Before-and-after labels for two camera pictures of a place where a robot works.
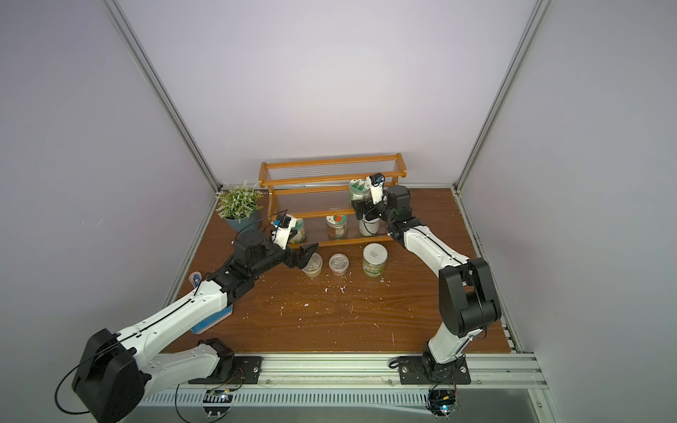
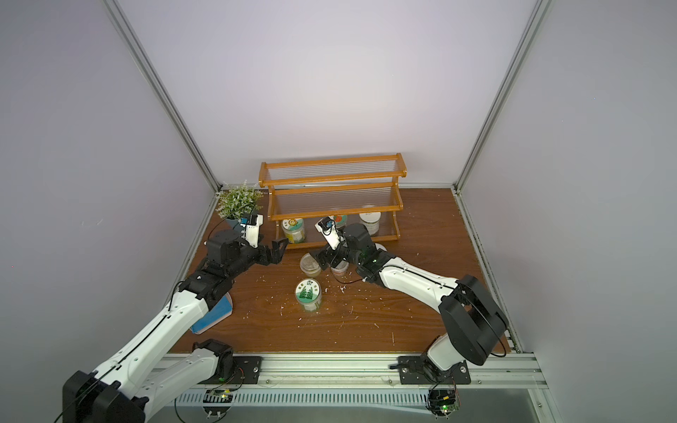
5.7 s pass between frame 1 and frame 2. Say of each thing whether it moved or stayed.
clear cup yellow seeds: stayed
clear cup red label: stayed
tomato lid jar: stayed
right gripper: moved
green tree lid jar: moved
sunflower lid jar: stayed
